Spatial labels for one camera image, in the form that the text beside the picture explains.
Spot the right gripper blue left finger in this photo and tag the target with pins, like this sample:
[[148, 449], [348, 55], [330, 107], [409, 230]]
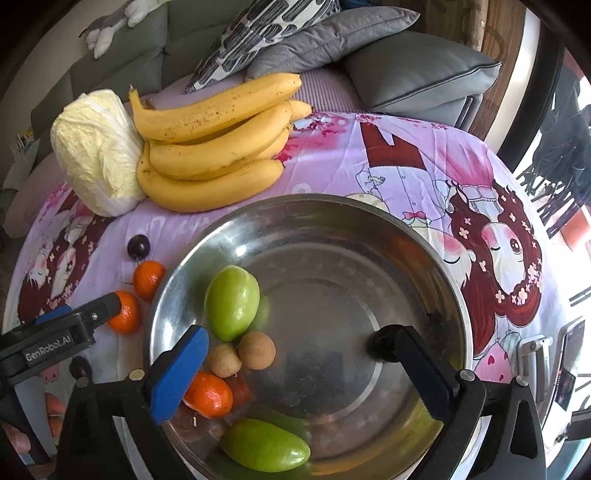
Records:
[[169, 377]]

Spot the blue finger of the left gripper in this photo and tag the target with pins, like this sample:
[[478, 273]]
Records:
[[101, 310], [59, 312]]

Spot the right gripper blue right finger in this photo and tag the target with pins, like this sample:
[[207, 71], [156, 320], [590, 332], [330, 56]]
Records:
[[434, 378]]

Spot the orange mandarin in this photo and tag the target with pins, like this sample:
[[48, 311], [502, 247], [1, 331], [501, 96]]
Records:
[[129, 319], [209, 396], [146, 279]]

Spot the brown longan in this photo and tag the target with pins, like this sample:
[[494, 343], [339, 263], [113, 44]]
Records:
[[256, 350], [223, 361]]

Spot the dark cherry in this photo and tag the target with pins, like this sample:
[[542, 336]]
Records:
[[381, 344], [138, 247]]

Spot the green jujube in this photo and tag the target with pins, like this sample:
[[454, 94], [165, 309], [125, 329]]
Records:
[[231, 302], [264, 447]]

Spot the silver metal plate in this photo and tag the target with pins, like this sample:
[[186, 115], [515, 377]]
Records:
[[331, 271]]

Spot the person's left hand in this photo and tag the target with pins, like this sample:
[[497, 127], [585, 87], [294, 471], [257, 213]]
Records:
[[41, 424]]

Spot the cartoon printed tablecloth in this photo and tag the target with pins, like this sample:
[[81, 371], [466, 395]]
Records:
[[445, 184]]

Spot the bottom yellow banana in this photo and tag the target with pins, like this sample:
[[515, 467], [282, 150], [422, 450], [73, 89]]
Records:
[[187, 196]]

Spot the yellow banana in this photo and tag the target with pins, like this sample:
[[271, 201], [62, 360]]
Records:
[[187, 196], [206, 160], [194, 121], [275, 147]]

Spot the silver phone stand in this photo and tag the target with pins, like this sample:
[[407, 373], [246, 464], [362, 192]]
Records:
[[548, 365]]

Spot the napa cabbage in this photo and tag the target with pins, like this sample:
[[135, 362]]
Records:
[[98, 148]]

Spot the middle yellow banana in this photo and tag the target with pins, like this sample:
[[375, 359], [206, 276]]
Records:
[[206, 160]]

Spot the top yellow banana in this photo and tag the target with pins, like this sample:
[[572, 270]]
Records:
[[194, 121]]

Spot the green sofa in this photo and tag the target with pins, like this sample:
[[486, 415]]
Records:
[[165, 47]]

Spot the dark grey leather cushion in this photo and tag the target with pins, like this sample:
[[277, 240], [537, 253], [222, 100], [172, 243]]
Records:
[[424, 77]]

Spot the grey white plush toy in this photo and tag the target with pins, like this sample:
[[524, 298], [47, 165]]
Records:
[[99, 34]]

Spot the grey quilted cushion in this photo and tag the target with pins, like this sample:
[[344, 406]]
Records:
[[331, 40]]

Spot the black white patterned cushion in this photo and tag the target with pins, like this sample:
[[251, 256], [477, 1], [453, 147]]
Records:
[[262, 24]]

